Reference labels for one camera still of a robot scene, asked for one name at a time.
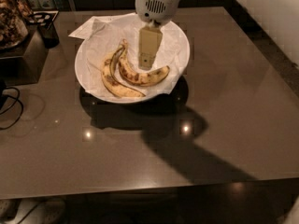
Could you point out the dark cup with utensils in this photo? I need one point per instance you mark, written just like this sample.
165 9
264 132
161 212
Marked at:
45 26

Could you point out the white paper sheet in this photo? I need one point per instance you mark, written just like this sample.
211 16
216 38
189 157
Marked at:
102 35

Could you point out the glass jar with snacks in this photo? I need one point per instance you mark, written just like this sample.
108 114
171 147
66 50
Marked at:
13 29

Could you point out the white bowl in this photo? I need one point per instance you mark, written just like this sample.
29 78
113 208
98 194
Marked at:
108 66

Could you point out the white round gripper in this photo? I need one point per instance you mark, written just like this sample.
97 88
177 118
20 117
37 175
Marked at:
156 7

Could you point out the spotted banana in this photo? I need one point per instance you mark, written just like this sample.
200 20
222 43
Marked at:
144 79
109 80

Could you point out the white object under table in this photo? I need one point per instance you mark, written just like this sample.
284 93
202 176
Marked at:
32 211

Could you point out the dark box stand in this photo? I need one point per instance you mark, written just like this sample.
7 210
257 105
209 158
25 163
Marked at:
24 64

